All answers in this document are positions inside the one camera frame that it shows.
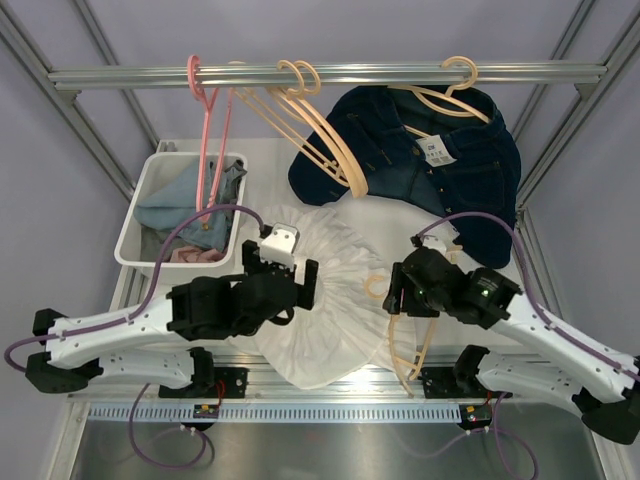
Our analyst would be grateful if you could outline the pink plastic hanger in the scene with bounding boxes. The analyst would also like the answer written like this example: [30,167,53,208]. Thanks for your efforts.
[186,54,234,224]

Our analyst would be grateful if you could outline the white pleated skirt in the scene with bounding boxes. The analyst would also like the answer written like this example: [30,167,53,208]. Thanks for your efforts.
[227,205,393,372]

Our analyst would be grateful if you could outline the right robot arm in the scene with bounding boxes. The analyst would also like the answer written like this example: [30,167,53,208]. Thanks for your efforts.
[383,246,639,445]

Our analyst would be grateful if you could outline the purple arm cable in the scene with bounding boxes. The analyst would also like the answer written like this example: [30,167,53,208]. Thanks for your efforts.
[417,211,640,376]
[3,204,269,372]

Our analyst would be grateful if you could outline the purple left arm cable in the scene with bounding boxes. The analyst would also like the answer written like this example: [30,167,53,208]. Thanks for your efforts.
[3,204,269,372]

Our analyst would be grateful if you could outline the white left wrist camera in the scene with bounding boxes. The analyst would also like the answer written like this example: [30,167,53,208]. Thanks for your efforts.
[259,223,300,270]

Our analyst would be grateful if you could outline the pink ruffled skirt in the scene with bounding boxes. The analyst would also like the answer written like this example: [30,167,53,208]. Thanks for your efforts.
[169,246,225,263]

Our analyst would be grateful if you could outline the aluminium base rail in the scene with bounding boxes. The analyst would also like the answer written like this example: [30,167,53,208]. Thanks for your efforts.
[67,347,556,401]

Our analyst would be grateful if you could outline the light blue denim skirt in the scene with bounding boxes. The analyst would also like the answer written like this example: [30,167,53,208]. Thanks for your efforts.
[134,158,246,252]

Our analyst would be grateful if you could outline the aluminium frame strut left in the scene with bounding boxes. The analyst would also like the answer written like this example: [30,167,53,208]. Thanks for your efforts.
[1,1,160,198]

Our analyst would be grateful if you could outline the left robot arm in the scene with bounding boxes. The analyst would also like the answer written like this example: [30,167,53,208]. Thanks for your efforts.
[25,240,319,399]

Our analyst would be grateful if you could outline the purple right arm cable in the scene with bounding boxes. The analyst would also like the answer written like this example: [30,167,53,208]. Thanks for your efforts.
[417,211,640,376]

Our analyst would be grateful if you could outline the aluminium hanging rail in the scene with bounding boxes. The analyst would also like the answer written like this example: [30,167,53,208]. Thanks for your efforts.
[48,60,608,91]

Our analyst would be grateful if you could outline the white plastic basket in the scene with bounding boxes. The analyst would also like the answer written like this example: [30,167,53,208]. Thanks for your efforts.
[115,152,249,283]

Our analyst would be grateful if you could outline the dark navy skirt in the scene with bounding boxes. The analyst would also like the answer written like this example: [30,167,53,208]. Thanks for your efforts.
[287,84,524,269]

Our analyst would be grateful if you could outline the white slotted cable duct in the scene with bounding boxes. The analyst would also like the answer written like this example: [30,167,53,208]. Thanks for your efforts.
[89,403,462,424]

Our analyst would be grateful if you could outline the aluminium frame strut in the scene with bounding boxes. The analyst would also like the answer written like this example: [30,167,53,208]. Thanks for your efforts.
[513,1,639,210]
[1,1,160,198]

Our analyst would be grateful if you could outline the aluminium frame strut right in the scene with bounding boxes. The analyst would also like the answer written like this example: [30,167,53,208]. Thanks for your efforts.
[513,1,639,210]

